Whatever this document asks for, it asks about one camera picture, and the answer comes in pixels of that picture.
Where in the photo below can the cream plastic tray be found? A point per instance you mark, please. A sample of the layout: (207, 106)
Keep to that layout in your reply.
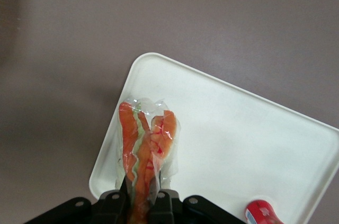
(225, 134)

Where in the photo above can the plastic sandwich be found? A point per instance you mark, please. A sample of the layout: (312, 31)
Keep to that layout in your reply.
(145, 142)

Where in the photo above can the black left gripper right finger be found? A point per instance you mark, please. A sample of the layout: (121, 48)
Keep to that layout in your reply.
(164, 205)

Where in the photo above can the red white drink bottle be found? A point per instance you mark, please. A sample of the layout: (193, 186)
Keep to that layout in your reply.
(262, 212)

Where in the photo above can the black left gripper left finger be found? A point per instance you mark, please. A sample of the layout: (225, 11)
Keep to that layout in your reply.
(111, 205)

